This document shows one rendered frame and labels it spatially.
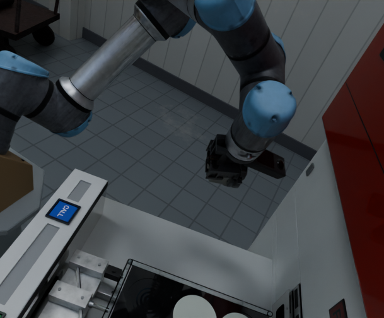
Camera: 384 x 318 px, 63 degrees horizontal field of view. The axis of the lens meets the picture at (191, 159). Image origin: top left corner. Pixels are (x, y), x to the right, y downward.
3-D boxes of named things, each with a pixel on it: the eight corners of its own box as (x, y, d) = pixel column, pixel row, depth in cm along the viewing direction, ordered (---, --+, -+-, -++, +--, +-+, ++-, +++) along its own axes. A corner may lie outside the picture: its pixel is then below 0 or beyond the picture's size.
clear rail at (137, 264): (271, 313, 76) (273, 310, 75) (271, 318, 75) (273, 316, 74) (127, 259, 76) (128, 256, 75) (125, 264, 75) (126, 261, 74)
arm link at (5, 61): (-35, 85, 76) (-3, 40, 77) (17, 113, 86) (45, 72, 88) (-22, 95, 68) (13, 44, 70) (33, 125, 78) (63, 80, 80)
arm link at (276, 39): (271, 6, 50) (271, 60, 45) (290, 53, 58) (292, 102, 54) (226, 23, 54) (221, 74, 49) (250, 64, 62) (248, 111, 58)
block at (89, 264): (107, 267, 74) (109, 260, 72) (101, 279, 71) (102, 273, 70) (75, 255, 74) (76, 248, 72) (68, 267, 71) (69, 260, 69)
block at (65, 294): (91, 298, 68) (93, 292, 66) (84, 313, 65) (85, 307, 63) (57, 286, 68) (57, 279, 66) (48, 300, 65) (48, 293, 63)
